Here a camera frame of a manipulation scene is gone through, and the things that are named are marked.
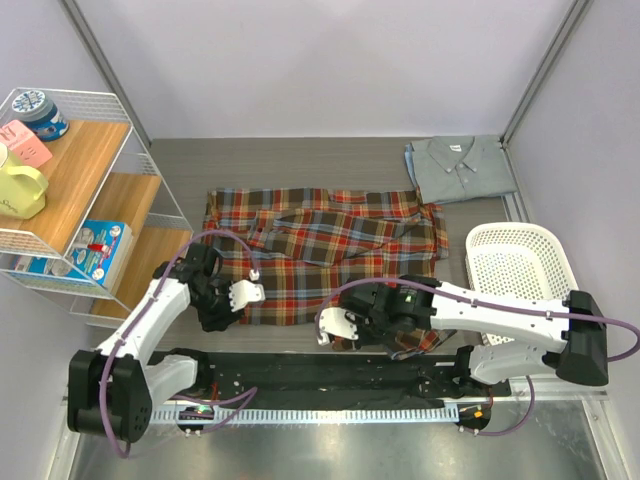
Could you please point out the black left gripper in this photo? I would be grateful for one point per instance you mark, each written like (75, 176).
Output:
(221, 320)

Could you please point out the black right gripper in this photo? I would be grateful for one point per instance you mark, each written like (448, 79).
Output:
(366, 340)

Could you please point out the red brown plaid shirt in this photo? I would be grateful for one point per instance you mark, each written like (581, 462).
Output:
(309, 241)

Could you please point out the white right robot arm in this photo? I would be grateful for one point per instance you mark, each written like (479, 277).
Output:
(565, 336)

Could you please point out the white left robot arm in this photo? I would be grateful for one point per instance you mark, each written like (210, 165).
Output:
(113, 389)

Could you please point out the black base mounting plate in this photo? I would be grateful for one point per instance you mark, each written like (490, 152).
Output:
(295, 381)

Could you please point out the blue product box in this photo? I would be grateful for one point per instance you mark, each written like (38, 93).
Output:
(97, 254)

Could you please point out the white perforated plastic basket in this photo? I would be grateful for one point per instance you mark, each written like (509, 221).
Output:
(518, 260)

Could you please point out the folded grey button shirt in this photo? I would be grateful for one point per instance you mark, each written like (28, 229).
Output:
(458, 168)

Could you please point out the folded light blue shirt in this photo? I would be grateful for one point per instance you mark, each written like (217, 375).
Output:
(408, 157)

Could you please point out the yellow plastic pitcher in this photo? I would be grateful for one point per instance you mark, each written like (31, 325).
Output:
(22, 188)

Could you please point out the pink small box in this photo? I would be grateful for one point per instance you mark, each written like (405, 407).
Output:
(24, 143)

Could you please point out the blue round tin can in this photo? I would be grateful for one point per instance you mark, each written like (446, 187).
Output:
(40, 114)

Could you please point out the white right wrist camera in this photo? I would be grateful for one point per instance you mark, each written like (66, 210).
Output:
(336, 322)

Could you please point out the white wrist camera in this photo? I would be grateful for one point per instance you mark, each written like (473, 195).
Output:
(336, 322)
(246, 291)

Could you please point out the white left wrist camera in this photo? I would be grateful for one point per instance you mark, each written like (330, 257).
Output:
(246, 291)

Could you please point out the white slotted cable duct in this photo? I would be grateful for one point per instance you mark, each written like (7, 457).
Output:
(177, 414)

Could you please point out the white wire wooden shelf rack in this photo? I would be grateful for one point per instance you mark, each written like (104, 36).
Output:
(102, 169)

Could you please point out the aluminium frame rail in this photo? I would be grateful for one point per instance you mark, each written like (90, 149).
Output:
(548, 388)

